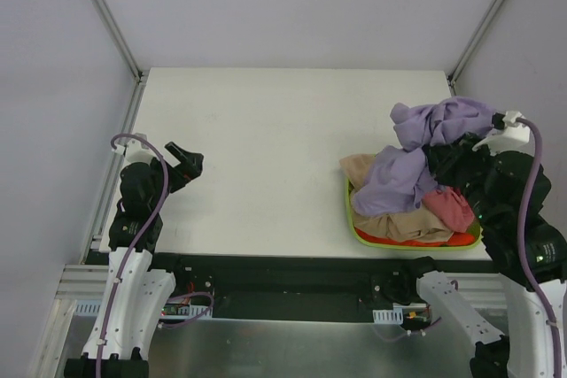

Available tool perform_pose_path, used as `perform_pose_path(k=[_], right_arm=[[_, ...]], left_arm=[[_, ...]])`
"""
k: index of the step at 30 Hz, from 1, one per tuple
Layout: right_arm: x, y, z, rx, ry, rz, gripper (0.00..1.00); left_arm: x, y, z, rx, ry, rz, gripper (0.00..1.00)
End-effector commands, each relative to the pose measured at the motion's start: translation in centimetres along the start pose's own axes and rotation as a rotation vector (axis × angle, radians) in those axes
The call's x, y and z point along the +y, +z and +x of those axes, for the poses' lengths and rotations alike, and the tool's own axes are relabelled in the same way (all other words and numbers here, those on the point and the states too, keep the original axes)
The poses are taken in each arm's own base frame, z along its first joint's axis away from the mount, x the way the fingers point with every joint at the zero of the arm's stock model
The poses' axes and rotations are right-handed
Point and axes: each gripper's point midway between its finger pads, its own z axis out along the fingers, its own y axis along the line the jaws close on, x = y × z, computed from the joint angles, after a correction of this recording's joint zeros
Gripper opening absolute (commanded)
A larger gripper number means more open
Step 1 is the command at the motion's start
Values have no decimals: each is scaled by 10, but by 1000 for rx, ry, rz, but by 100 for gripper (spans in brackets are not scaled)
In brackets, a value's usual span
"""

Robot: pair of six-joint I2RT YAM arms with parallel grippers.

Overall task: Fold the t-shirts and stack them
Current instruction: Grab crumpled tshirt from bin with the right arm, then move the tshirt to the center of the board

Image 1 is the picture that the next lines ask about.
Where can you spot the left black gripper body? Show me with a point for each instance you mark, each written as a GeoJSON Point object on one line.
{"type": "Point", "coordinates": [178, 170]}

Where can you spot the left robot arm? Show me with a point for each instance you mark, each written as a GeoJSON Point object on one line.
{"type": "Point", "coordinates": [135, 292]}

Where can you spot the beige t shirt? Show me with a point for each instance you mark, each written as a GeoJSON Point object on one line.
{"type": "Point", "coordinates": [400, 227]}

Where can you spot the right aluminium frame post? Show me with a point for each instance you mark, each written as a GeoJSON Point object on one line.
{"type": "Point", "coordinates": [478, 35]}

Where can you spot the left white cable duct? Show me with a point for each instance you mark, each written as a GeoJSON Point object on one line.
{"type": "Point", "coordinates": [90, 308]}

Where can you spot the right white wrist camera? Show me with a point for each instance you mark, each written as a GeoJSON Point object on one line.
{"type": "Point", "coordinates": [508, 134]}

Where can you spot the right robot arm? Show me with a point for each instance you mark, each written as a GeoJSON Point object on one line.
{"type": "Point", "coordinates": [506, 192]}

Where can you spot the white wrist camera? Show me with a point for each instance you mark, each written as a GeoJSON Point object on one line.
{"type": "Point", "coordinates": [133, 148]}
{"type": "Point", "coordinates": [508, 134]}

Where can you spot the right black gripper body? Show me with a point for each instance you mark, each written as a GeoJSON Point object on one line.
{"type": "Point", "coordinates": [449, 162]}

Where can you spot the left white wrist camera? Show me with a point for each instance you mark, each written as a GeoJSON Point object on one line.
{"type": "Point", "coordinates": [133, 148]}

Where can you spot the pink t shirt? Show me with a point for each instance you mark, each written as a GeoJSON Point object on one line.
{"type": "Point", "coordinates": [451, 208]}

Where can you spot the white cable duct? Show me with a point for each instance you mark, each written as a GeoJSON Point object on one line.
{"type": "Point", "coordinates": [394, 316]}
{"type": "Point", "coordinates": [90, 308]}

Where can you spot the aluminium frame post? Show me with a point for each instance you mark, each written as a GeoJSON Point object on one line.
{"type": "Point", "coordinates": [478, 35]}
{"type": "Point", "coordinates": [113, 29]}

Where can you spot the right white cable duct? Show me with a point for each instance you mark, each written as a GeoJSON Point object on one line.
{"type": "Point", "coordinates": [394, 316]}

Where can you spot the left aluminium frame post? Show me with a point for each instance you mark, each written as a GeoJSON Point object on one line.
{"type": "Point", "coordinates": [113, 29]}

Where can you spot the orange t shirt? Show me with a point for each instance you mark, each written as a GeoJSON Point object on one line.
{"type": "Point", "coordinates": [455, 240]}

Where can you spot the green plastic basket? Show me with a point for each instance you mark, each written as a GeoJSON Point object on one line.
{"type": "Point", "coordinates": [444, 222]}

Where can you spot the aluminium front rail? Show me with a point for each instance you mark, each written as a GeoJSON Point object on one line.
{"type": "Point", "coordinates": [83, 282]}

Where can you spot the purple t shirt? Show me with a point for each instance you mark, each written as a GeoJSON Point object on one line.
{"type": "Point", "coordinates": [399, 178]}

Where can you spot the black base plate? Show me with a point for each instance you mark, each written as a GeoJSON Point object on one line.
{"type": "Point", "coordinates": [304, 289]}

